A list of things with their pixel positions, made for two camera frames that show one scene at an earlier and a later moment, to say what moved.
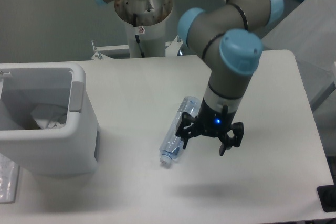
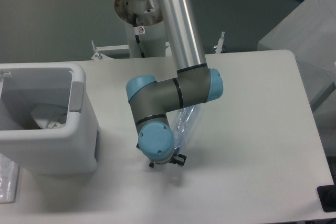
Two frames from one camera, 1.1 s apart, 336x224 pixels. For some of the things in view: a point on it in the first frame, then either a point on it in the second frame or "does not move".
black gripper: x=210 y=124 -> x=179 y=159
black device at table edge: x=327 y=194 does not move
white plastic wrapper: x=48 y=116 does not move
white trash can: x=71 y=149 does not move
